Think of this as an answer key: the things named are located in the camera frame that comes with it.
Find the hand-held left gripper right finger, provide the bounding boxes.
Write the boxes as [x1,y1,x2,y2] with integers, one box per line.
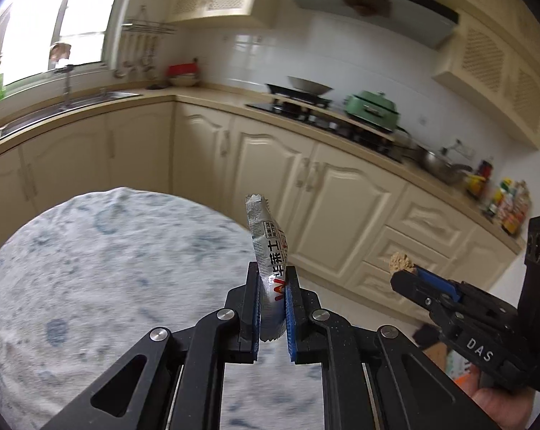
[285,266,499,430]

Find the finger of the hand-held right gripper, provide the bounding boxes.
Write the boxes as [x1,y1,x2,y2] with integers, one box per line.
[412,266,464,302]
[389,270,452,320]

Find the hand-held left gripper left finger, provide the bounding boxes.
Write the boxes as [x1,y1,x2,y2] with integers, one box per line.
[39,262,262,430]

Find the tan crumbly shell piece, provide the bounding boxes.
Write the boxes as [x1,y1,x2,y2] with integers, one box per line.
[388,253,415,274]

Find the silver wrapper red print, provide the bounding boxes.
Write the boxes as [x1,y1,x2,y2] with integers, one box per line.
[245,193,291,342]

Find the person's right hand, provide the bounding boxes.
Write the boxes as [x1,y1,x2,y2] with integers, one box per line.
[469,366,540,430]

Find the dark cloth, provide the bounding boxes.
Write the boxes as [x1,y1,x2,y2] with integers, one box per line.
[412,324,441,350]

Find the cardboard box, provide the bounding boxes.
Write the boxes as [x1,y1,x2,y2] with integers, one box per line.
[424,340,481,391]

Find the yellow seasoning bottle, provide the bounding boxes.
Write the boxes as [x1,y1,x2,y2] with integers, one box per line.
[464,174,488,198]

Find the cluster of condiment bottles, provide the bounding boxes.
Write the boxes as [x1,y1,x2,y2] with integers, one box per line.
[487,178,533,236]

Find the metal frying pan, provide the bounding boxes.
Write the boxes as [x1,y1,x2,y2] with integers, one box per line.
[412,143,475,185]

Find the round table with patterned cloth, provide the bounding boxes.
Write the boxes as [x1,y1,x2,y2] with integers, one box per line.
[0,187,325,430]

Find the wooden board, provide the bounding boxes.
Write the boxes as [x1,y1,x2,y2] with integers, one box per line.
[265,92,396,142]

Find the cream lower kitchen cabinets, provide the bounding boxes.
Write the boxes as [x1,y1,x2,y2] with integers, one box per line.
[0,101,522,320]

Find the green electric pot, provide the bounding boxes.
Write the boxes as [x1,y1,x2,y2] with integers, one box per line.
[343,90,403,131]

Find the black gas stove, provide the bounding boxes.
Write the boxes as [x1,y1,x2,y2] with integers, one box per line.
[245,83,405,163]

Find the large cream lattice cabinet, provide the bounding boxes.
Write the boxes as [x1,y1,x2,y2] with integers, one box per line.
[432,11,540,150]

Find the silver wok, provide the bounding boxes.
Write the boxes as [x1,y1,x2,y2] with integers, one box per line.
[286,76,334,95]

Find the beige kitchen countertop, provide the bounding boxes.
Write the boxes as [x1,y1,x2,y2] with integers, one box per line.
[0,87,529,257]

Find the red pot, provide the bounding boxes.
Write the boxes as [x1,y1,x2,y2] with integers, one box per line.
[167,58,201,77]

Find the grey range hood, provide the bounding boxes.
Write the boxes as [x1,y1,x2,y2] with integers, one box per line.
[267,0,460,50]

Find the brown folding fan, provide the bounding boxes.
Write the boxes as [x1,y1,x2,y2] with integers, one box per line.
[339,0,393,17]

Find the stainless steel sink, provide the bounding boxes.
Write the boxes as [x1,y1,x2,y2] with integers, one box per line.
[0,90,143,140]

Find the metal faucet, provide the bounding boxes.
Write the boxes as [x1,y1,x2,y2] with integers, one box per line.
[54,64,76,109]

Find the sliding window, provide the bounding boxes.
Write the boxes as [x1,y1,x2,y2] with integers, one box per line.
[0,0,128,100]

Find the wall socket with plug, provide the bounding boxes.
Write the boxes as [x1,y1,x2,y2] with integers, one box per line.
[439,139,475,162]

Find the metal utensil rail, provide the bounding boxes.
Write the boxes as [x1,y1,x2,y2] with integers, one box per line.
[120,6,178,37]

